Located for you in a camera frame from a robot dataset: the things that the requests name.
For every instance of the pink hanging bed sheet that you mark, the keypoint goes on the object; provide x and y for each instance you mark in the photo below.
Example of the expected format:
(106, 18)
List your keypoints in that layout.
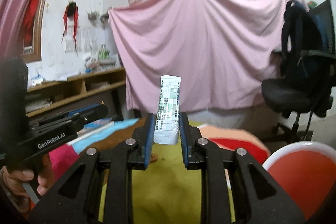
(219, 48)

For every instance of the black office chair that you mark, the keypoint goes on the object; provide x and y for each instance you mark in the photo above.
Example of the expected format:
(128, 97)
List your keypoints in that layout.
(304, 95)

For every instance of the white printed medicine box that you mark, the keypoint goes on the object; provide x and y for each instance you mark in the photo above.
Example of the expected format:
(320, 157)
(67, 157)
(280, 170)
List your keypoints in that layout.
(167, 122)

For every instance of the wooden wall shelf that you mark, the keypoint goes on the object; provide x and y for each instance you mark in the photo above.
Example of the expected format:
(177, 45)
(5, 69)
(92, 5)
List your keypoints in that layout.
(76, 88)

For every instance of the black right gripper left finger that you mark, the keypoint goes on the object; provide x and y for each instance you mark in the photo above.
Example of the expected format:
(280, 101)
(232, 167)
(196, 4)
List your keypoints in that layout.
(98, 187)

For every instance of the red and white trash basin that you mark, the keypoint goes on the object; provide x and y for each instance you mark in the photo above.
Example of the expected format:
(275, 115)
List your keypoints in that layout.
(306, 171)

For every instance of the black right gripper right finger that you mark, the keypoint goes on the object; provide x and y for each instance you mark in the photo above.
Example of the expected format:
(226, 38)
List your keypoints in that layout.
(235, 188)

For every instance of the red tassel wall ornament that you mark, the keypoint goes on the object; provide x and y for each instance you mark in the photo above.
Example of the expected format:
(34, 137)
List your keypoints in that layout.
(71, 13)

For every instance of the wooden framed window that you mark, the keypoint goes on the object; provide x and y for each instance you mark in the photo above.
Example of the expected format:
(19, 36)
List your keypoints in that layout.
(21, 29)

